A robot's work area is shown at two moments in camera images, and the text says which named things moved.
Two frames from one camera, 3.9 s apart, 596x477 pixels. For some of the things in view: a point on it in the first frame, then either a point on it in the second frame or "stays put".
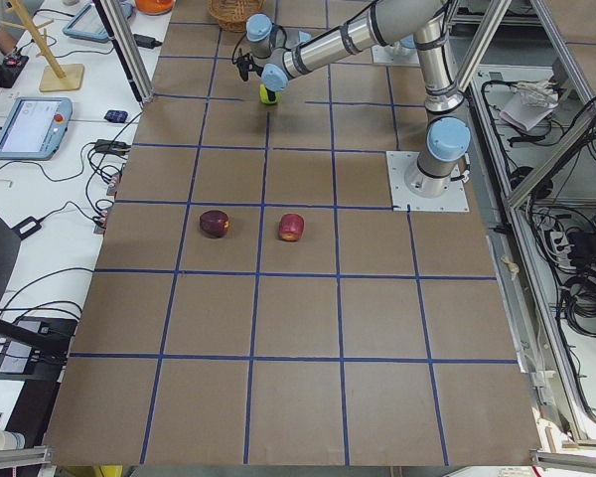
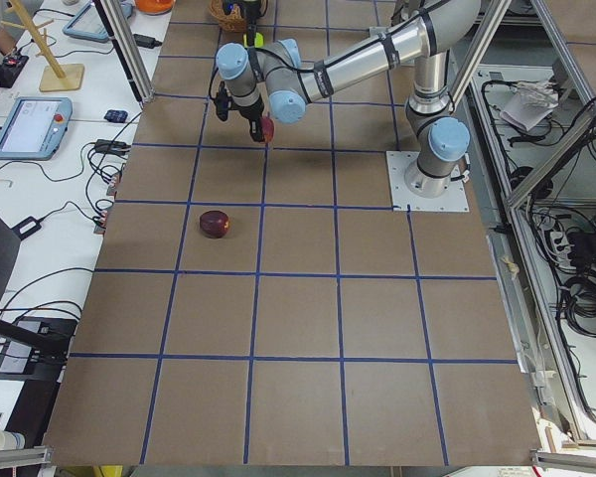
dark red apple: x=215 y=223 stays put
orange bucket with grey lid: x=155 y=7 stays put
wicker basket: x=231 y=15 stays put
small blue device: x=116 y=116 stays put
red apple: x=291 y=226 to x=266 y=129
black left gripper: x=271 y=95 to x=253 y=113
